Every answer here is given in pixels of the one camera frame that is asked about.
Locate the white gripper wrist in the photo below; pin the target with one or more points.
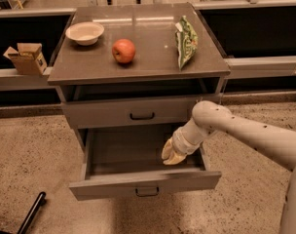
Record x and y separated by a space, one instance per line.
180 143

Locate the grey drawer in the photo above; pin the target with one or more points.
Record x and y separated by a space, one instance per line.
126 162
131 111

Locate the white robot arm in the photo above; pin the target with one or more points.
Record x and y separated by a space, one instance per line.
275 143

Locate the grey top drawer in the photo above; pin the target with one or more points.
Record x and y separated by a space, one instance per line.
131 111

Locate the grey drawer cabinet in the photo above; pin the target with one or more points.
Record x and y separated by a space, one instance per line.
91 73

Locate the red apple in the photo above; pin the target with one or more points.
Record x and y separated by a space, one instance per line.
123 51

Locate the green chip bag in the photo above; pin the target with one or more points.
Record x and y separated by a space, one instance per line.
186 39

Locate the black pole on floor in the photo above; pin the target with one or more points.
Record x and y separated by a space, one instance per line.
38 203

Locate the white bowl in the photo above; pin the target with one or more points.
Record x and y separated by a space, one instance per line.
84 33

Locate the small cardboard box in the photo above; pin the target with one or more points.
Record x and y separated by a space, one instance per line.
27 59

